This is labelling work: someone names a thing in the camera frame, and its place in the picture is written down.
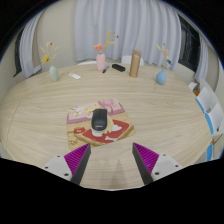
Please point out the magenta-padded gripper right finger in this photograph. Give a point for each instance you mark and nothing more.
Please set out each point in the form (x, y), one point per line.
(148, 159)

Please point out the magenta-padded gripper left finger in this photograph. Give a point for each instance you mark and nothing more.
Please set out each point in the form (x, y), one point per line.
(75, 159)

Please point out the black computer mouse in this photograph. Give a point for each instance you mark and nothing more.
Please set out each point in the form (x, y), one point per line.
(99, 119)

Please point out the cartoon dog print mouse pad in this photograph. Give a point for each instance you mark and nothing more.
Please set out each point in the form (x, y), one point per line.
(80, 133)

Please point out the white and blue chairs group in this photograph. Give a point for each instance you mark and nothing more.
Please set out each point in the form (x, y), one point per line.
(208, 103)

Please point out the blue vase with dried flowers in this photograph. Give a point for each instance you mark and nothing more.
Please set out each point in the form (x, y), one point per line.
(161, 77)

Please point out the small white remote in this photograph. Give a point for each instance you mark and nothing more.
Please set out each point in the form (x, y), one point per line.
(75, 76)

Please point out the green vase with yellow flowers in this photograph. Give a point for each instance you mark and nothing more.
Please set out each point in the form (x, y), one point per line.
(53, 74)

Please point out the dark marker pen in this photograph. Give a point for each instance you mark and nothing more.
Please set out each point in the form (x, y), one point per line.
(105, 69)

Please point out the gold metal bottle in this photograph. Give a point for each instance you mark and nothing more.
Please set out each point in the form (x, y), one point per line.
(135, 64)

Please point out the small black box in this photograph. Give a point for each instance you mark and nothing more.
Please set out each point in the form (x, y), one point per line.
(118, 67)

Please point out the pink vase with dried flowers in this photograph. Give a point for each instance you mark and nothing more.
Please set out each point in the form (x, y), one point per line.
(101, 62)

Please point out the white chair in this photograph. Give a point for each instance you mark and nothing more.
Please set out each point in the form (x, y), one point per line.
(126, 60)

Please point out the narrow white curtain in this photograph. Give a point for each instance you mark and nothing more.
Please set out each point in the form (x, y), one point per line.
(202, 61)
(28, 46)

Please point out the dark window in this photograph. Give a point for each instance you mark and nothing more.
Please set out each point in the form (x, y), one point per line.
(189, 43)
(18, 55)

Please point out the wide white curtain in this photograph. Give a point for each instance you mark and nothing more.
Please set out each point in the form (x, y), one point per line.
(133, 23)

